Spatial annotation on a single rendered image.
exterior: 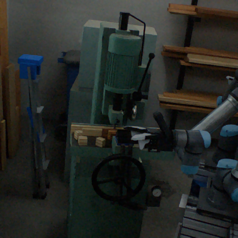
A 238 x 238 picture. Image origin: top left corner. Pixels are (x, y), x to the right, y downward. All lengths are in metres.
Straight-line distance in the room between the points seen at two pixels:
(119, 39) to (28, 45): 2.71
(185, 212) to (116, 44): 0.94
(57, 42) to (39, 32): 0.24
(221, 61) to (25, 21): 2.25
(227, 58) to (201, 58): 0.27
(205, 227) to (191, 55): 2.45
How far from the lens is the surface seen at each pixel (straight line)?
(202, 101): 4.31
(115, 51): 2.08
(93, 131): 2.27
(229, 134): 2.33
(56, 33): 4.58
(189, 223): 2.02
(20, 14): 4.65
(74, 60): 3.96
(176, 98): 4.25
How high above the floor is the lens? 1.83
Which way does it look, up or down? 21 degrees down
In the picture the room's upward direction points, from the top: 7 degrees clockwise
